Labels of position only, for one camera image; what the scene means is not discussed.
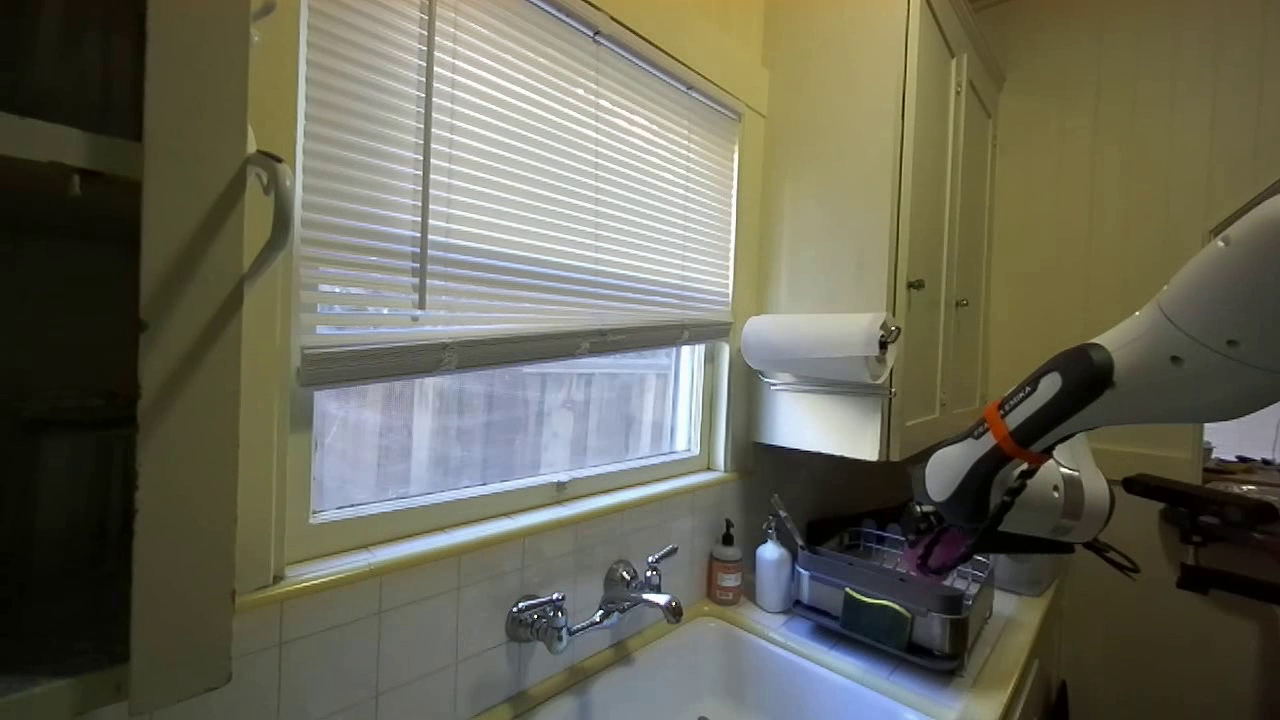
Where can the cream framed window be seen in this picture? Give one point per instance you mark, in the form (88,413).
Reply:
(494,425)

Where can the yellow green sponge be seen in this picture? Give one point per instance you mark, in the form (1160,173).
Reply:
(873,618)

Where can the steel dishrack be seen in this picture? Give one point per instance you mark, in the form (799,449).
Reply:
(924,618)

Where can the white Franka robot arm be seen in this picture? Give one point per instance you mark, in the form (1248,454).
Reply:
(1184,346)

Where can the blind tilt wand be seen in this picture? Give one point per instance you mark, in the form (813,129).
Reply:
(424,161)

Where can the white window blind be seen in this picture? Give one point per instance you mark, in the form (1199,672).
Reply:
(532,173)

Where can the chrome wall faucet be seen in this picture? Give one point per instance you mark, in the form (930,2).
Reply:
(621,587)

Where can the orange soap bottle black pump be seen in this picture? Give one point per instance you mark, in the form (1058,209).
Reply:
(727,572)

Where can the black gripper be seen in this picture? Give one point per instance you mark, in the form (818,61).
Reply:
(985,529)

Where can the white wall hook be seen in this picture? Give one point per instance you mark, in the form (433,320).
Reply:
(273,200)

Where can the cream open shelf unit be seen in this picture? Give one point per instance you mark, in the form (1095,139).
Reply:
(186,333)

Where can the white paper towel roll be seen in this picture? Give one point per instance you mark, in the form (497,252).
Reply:
(813,346)

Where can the white sink basin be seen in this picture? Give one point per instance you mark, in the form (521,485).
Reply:
(722,681)

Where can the cream upper wall cabinet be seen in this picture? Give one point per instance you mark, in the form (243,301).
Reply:
(852,200)

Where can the white soap dispenser bottle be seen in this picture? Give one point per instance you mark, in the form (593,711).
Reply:
(773,572)

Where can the dark metal bracket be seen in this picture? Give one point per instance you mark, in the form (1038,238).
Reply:
(1207,522)

